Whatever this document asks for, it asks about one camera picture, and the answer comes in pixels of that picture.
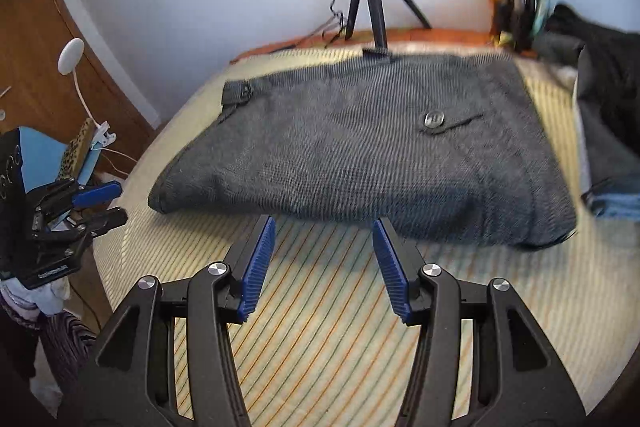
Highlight white lamp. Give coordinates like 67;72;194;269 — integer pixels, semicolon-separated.
57;38;117;148

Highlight white cable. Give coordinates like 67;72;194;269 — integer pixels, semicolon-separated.
97;146;138;180

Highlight wooden door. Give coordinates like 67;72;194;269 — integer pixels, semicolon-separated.
0;0;157;180

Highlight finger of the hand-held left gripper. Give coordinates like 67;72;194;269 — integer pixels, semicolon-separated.
75;207;129;239
71;181;123;210

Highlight grey pants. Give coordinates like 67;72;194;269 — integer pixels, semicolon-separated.
148;48;579;251

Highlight leopard print item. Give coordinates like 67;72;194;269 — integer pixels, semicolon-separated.
56;117;97;184

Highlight blue jeans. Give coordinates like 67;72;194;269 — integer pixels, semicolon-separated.
580;179;640;223

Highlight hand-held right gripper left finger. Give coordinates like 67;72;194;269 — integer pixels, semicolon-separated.
85;215;277;427

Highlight wooden headboard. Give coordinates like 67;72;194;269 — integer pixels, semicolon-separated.
231;27;496;64

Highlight pile of dark clothes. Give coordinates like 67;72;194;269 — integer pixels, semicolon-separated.
542;3;640;198

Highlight striped purple cloth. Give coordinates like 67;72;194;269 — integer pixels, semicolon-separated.
0;292;98;400

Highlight light blue box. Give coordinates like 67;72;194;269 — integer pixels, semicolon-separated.
19;128;101;198

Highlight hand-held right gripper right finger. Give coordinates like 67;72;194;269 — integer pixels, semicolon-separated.
372;217;587;427

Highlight striped bed sheet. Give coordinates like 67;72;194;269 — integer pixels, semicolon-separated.
93;45;640;427

